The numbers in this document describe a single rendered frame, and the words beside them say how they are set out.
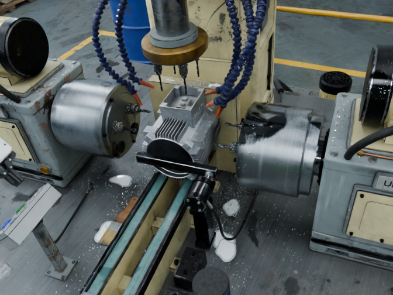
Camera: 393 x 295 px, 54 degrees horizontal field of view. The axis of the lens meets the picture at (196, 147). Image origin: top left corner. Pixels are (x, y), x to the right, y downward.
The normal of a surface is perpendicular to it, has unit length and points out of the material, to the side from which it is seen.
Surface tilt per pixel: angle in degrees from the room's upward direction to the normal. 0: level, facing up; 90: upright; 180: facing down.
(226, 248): 0
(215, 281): 0
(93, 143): 88
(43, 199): 51
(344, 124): 0
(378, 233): 90
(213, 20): 90
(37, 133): 90
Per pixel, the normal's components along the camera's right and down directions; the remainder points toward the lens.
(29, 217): 0.66, -0.34
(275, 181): -0.36, 0.66
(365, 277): -0.09, -0.75
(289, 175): -0.37, 0.45
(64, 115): -0.33, 0.02
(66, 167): 0.93, 0.17
